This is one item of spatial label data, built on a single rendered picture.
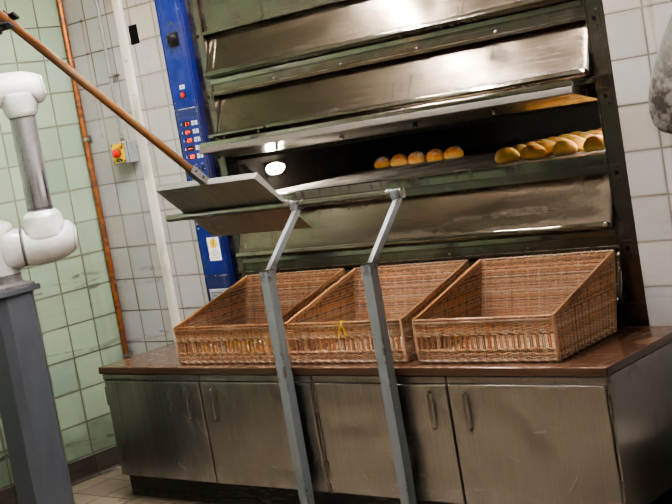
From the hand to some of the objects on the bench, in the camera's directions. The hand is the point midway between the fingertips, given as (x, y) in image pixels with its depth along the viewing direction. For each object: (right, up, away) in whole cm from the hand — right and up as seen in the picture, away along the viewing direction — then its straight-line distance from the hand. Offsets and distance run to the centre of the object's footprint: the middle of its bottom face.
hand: (8, 21), depth 417 cm
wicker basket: (+82, -116, +89) cm, 168 cm away
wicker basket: (+173, -109, +10) cm, 204 cm away
